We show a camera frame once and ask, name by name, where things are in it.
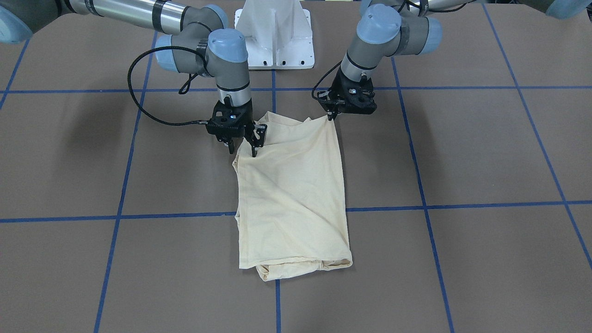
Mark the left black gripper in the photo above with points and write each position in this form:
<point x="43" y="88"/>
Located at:
<point x="332" y="110"/>

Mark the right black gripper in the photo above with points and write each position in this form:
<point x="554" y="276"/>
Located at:
<point x="257" y="132"/>

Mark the beige long sleeve shirt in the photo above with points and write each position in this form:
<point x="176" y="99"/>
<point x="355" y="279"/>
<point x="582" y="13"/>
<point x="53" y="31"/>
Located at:
<point x="291" y="213"/>

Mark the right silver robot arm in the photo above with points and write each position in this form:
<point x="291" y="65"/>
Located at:
<point x="195" y="41"/>

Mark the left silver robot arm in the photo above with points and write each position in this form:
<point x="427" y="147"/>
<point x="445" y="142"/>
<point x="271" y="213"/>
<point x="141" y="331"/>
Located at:
<point x="446" y="48"/>

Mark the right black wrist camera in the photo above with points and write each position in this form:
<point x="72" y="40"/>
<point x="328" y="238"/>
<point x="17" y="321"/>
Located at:
<point x="226" y="129"/>

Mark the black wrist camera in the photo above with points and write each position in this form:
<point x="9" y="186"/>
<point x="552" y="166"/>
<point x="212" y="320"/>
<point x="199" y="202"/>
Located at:
<point x="226" y="129"/>
<point x="347" y="99"/>

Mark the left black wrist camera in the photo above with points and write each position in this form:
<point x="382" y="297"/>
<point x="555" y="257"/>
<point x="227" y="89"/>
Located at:
<point x="347" y="99"/>

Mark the white metal base plate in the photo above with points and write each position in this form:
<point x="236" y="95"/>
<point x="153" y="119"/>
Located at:
<point x="278" y="34"/>

